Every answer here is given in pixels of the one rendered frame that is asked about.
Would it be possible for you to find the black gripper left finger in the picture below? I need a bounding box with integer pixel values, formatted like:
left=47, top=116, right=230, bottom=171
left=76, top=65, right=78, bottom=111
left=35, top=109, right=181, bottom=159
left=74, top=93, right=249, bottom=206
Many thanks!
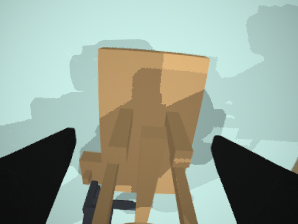
left=0, top=127, right=77, bottom=224

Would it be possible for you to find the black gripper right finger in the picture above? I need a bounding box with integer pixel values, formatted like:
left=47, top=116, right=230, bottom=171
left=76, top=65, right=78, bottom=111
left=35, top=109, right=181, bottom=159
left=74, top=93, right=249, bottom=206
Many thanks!
left=212, top=135, right=298, bottom=224

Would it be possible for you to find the tan rectangular block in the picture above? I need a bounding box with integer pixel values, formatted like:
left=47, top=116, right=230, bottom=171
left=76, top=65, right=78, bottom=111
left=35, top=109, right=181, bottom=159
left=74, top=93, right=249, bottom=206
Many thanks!
left=291, top=160, right=298, bottom=173

